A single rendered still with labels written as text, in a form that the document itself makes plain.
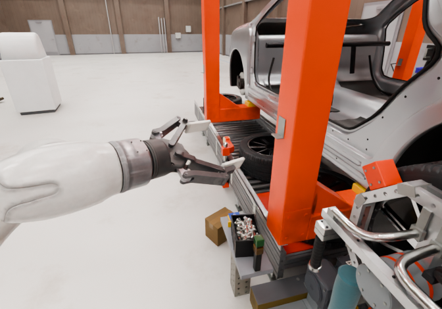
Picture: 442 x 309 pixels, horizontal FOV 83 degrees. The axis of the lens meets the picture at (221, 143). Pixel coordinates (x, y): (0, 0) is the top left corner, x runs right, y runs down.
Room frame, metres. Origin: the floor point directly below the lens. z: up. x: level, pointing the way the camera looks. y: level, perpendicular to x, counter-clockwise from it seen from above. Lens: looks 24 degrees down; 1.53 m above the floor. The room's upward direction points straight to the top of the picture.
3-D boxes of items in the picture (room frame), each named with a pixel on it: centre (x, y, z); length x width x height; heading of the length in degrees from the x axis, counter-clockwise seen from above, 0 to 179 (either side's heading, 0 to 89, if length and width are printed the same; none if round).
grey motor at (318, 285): (0.92, -0.67, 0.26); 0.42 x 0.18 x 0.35; 104
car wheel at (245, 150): (2.23, -0.51, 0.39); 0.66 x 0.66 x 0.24
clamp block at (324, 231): (0.64, -0.37, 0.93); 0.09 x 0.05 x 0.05; 104
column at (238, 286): (1.09, -0.12, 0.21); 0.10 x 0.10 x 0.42; 14
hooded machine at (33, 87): (5.13, 3.82, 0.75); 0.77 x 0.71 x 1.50; 19
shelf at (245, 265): (1.06, -0.13, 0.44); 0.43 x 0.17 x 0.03; 14
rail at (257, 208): (2.27, -0.09, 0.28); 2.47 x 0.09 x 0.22; 14
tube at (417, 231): (0.59, -0.47, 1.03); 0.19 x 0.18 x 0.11; 104
